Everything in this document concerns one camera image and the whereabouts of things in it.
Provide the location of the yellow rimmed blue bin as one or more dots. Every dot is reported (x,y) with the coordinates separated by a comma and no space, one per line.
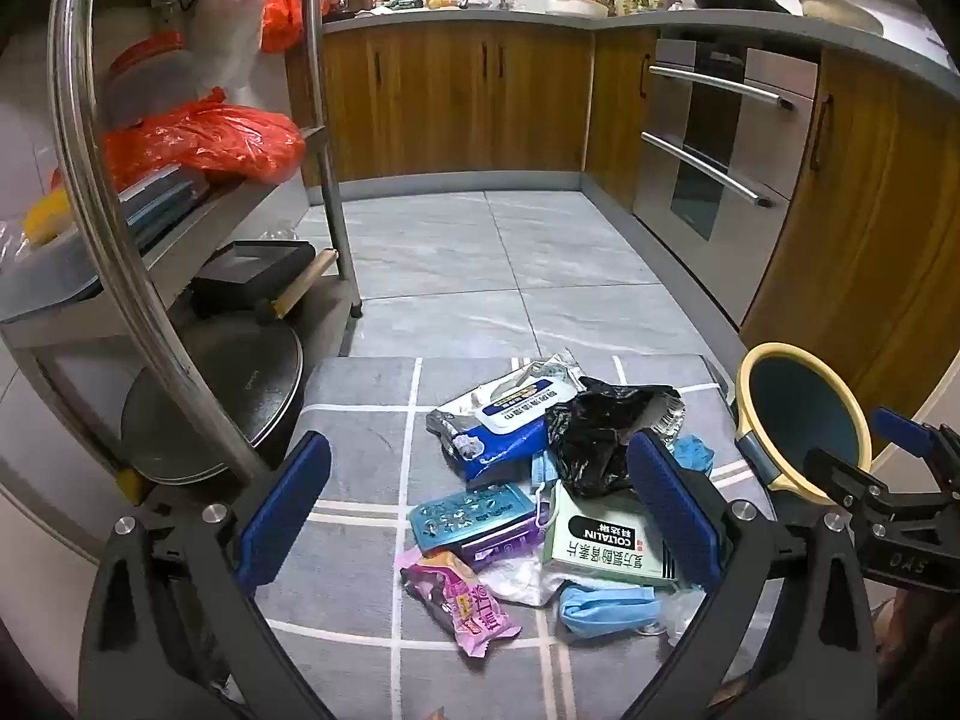
(802,405)

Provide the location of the hanging white plastic bag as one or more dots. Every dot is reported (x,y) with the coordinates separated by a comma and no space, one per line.
(221,37)

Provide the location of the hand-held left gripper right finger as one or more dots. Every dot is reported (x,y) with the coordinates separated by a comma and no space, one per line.
(675,517)

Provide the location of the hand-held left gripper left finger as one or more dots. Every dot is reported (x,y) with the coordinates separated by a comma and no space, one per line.
(289,510)

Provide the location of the crumpled red plastic bag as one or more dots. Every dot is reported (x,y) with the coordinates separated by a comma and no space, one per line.
(210,139)

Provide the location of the black plastic bag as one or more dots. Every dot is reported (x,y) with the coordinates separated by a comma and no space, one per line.
(592,442)

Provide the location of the purple packet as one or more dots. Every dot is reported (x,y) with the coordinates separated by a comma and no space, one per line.
(502,549)

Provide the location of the grey kitchen countertop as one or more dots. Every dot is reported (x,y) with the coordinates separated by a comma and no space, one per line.
(750,26)

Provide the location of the white bowl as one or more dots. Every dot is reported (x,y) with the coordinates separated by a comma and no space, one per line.
(832,7)

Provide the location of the yellow plastic item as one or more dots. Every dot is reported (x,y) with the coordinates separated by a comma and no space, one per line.
(46,217)

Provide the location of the tall wooden kitchen cabinet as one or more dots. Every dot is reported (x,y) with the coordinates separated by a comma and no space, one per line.
(862,225)

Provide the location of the hanging red plastic bag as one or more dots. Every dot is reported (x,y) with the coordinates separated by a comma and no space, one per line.
(281,7)

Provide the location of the pink snack wrapper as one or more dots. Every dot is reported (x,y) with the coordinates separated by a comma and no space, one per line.
(450,600)

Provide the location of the metal shelf rack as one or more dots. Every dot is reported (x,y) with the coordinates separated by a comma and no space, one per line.
(199,390)

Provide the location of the white paper towel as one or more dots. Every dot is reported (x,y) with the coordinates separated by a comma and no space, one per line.
(517,577)

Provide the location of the blue rubber glove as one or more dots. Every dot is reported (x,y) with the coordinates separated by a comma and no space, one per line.
(694,454)

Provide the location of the long wooden kitchen cabinet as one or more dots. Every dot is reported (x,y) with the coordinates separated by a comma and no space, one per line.
(450,90)

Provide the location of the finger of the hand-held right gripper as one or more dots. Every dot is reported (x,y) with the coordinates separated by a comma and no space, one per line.
(900,427)
(840,469)

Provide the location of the stainless steel oven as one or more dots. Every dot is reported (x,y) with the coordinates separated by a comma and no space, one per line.
(720,127)

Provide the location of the green white medicine box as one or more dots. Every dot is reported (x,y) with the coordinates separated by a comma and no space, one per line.
(600,547)

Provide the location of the black flat box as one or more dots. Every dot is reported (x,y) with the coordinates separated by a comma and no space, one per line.
(247,270)

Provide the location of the teal blister pack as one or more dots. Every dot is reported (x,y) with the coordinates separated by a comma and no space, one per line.
(465,514)

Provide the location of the white pot yellow lid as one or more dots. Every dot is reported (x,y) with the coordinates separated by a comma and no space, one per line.
(577,6)

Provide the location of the blue white wet wipes pack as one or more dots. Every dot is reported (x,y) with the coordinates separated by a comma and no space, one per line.
(495,427)

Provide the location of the grey flat box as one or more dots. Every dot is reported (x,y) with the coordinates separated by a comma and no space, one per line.
(161,199)

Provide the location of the clear container red lid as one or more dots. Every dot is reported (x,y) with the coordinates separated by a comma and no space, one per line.
(150,82)

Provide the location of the grey checked mat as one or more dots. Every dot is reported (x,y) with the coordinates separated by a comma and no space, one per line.
(352,420)

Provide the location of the narrow wooden kitchen cabinet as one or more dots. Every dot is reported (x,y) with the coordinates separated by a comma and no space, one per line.
(619,112)

